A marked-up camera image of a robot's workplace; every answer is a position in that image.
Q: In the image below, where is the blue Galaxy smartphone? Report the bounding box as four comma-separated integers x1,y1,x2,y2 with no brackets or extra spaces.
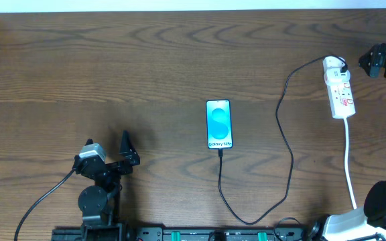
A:
206,99,233,149

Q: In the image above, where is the white USB charger plug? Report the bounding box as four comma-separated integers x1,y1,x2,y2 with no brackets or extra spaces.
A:
324,68,350,86

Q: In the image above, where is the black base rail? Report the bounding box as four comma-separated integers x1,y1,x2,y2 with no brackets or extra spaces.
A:
51,217,317,241

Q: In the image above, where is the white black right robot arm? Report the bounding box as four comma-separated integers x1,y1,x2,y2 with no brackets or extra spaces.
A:
306,56,386,240

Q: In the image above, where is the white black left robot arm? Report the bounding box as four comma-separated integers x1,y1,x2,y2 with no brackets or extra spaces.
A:
73,131,140,240

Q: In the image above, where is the white power strip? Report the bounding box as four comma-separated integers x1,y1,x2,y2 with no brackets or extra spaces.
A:
322,56,357,120

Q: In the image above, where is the black USB charging cable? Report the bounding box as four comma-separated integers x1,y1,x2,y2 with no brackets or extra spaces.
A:
217,55,350,226

